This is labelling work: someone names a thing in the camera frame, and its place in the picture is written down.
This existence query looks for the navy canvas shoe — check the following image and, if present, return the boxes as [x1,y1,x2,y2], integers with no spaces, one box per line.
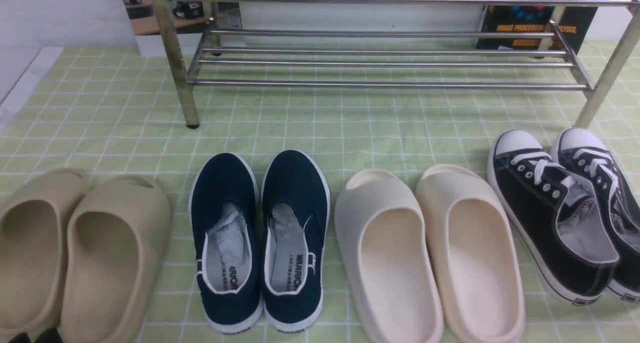
[188,153,264,336]
[260,149,331,334]

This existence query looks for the silver metal shoe rack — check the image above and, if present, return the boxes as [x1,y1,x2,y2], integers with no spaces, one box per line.
[151,0,639,130]

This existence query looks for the cream foam slide left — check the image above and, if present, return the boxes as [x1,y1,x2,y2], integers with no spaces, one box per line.
[334,168,444,343]

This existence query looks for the cream foam slide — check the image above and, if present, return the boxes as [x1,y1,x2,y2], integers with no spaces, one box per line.
[414,164,526,343]
[334,168,444,343]

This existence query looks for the cream foam slide right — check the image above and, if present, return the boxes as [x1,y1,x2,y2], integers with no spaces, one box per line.
[414,164,526,343]

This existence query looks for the tan foam slide right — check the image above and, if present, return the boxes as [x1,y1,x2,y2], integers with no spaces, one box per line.
[61,174,172,343]

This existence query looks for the tan foam slide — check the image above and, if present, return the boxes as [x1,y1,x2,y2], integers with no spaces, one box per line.
[0,167,90,341]
[61,174,172,343]

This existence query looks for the green checked tablecloth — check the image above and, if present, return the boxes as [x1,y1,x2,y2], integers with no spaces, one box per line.
[0,45,640,343]

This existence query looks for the black canvas sneaker left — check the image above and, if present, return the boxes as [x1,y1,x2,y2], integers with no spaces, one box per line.
[487,129,620,306]

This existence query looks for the black canvas sneaker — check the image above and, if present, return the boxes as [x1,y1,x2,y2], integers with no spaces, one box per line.
[487,129,620,306]
[550,128,640,304]

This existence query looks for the black canvas sneaker right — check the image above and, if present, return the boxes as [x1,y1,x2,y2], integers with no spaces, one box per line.
[550,128,640,304]

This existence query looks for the tan foam slide left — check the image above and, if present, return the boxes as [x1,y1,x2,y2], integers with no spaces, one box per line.
[0,167,90,341]

